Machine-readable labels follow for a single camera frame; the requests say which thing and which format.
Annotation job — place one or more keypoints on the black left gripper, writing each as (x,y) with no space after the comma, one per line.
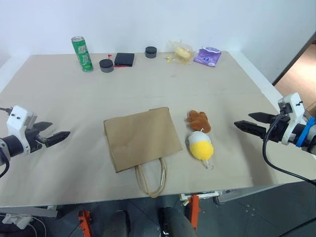
(34,142)

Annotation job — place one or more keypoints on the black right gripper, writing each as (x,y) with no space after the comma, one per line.
(277,129)

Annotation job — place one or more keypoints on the brown plush toy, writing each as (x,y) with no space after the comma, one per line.
(198,121)

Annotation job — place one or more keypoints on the yellow white plush toy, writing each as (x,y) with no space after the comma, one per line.
(201,146)

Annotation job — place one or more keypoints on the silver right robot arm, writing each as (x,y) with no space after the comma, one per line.
(306,134)

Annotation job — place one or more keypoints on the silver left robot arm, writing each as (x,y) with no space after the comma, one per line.
(12,145)

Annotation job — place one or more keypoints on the bread in clear plastic bag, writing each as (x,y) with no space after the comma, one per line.
(182,53)

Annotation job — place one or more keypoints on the purple snack packet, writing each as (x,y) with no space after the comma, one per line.
(207,57)

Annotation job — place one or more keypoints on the green drink can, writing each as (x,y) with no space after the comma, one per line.
(82,55)

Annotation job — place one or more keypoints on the grey metal table beam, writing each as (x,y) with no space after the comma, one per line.
(27,211)

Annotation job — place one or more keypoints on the black round container grey base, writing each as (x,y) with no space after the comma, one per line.
(106,65)
(151,51)

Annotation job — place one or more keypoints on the white plastic device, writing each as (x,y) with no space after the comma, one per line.
(17,220)

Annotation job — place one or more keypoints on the orange clamp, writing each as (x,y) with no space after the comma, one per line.
(85,222)
(194,209)

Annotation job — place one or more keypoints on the black flat box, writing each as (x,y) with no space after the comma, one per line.
(124,59)

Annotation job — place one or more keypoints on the small yellow wrapper scraps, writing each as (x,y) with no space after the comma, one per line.
(168,58)

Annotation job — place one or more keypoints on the dark rounded shape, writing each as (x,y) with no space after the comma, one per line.
(176,222)

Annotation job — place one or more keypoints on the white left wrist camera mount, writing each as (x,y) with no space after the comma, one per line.
(17,121)

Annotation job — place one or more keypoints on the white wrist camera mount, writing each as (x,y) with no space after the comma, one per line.
(17,121)
(295,108)

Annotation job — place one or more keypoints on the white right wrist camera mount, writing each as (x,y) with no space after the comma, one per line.
(295,108)

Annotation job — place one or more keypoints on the dark brown door frame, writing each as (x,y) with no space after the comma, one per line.
(295,58)

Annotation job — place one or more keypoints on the white table bracket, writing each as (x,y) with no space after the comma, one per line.
(209,195)

